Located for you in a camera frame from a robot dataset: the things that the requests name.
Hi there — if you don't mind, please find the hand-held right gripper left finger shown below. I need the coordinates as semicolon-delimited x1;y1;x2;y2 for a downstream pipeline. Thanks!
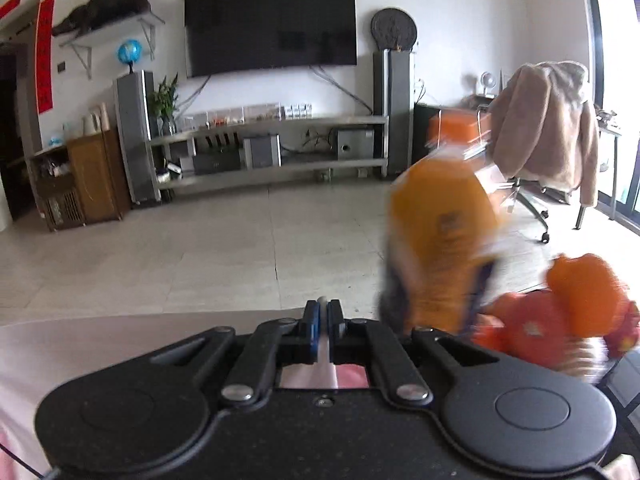
150;299;321;406

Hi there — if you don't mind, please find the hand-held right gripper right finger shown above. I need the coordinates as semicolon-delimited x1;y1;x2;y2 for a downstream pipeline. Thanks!
327;299;501;406

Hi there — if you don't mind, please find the white polo shirt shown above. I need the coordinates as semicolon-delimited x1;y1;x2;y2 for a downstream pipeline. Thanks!
0;297;371;461

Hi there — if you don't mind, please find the orange juice bottle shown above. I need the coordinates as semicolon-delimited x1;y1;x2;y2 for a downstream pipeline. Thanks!
379;112;502;337

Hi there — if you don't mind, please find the metal television stand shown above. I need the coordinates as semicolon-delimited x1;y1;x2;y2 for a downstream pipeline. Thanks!
147;115;390;191

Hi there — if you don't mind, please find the small grey speaker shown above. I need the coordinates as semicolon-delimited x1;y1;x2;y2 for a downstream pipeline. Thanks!
243;134;282;170

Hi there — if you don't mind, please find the grey subwoofer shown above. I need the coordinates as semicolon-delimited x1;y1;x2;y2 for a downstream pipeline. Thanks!
335;128;375;161

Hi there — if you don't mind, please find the black router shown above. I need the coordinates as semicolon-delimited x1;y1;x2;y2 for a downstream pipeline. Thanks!
192;132;241;176

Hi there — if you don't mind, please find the tall silver speaker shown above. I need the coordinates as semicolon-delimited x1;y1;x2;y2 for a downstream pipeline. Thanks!
113;70;162;207
372;50;416;179

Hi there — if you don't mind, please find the row of clear boxes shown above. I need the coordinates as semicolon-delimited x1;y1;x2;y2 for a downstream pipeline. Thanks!
184;102;314;129

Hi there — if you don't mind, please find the office chair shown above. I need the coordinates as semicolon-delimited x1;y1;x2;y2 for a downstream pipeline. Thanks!
504;62;602;244

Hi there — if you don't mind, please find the wooden cabinet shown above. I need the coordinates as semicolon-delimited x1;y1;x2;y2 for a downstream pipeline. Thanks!
67;127;132;224

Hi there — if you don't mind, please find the potted green plant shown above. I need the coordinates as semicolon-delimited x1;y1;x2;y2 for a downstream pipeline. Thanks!
149;75;180;136

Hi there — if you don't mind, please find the open wooden shelf unit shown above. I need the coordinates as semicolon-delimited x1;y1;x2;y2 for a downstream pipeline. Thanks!
29;144;86;234

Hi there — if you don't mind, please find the beige fleece coat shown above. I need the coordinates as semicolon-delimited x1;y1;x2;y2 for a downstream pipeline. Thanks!
487;60;601;206

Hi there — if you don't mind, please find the round dark decorative plate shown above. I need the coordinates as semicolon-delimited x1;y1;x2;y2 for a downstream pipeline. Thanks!
370;7;419;52

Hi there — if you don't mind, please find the blue globe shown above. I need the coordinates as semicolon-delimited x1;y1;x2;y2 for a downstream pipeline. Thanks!
117;40;144;74

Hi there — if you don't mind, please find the pink printed blanket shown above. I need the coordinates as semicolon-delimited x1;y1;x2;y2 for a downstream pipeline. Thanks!
0;365;372;480

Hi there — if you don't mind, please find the dark animal figurine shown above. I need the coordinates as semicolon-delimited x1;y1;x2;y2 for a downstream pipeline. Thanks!
52;0;154;37

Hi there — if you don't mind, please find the red vertical banner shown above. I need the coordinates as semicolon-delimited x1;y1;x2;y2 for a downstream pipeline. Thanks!
35;0;56;116

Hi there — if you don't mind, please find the black framed glass door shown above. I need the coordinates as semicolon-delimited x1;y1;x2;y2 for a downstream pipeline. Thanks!
582;0;640;237

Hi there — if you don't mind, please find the wall television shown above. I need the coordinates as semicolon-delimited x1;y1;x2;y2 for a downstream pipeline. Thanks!
183;0;359;80

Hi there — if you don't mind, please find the white wall shelf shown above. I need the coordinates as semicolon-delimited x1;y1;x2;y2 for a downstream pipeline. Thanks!
59;12;166;79

